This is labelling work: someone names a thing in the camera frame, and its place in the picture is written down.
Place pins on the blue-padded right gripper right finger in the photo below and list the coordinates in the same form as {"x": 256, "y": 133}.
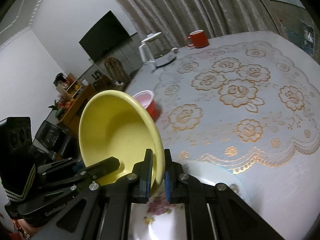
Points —
{"x": 181, "y": 187}

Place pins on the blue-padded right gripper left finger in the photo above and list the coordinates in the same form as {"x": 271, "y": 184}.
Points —
{"x": 137, "y": 184}

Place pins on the small white floral plate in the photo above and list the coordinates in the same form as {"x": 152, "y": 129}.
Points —
{"x": 157, "y": 219}

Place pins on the yellow plastic bowl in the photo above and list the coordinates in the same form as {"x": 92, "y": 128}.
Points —
{"x": 114, "y": 124}

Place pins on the red disposable bowl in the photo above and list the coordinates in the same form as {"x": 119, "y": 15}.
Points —
{"x": 146, "y": 99}

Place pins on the large white patterned plate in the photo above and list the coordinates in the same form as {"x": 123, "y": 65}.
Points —
{"x": 206, "y": 173}

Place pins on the turquoise plastic plate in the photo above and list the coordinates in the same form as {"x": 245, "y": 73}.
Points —
{"x": 233, "y": 182}

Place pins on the lace patterned table cover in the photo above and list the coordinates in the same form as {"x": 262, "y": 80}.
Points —
{"x": 236, "y": 106}

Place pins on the wooden shelf cabinet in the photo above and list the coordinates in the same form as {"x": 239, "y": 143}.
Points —
{"x": 73, "y": 97}

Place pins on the wooden chair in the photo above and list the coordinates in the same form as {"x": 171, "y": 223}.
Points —
{"x": 116, "y": 71}

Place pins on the white electric kettle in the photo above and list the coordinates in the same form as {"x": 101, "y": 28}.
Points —
{"x": 153, "y": 50}

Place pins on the red mug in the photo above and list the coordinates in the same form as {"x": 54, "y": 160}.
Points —
{"x": 197, "y": 39}

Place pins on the black television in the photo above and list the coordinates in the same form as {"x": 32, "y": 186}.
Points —
{"x": 107, "y": 34}

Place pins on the beige curtain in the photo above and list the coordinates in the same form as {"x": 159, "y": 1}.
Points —
{"x": 177, "y": 18}

